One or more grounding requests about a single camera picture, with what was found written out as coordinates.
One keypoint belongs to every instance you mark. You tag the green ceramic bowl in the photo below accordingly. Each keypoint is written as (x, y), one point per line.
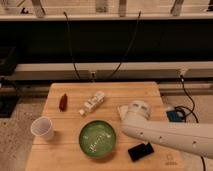
(97, 139)

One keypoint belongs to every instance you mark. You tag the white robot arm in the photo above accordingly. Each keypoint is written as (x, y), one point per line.
(192, 138)

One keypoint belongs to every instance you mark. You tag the clear plastic bottle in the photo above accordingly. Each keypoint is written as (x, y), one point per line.
(92, 103)

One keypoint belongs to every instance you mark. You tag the white rectangular box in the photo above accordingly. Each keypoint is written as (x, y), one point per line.
(122, 110)

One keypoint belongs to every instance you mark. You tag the dark red chili pepper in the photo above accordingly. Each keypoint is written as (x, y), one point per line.
(63, 103)

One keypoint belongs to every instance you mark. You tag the black smartphone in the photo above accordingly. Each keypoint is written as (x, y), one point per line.
(140, 151)

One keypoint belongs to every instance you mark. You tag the blue connector box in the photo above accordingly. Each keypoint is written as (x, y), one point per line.
(174, 117)

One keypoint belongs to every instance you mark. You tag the white plastic cup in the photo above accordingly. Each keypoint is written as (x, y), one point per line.
(42, 127)

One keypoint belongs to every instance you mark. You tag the white wall outlet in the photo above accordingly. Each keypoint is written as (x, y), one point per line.
(183, 71)

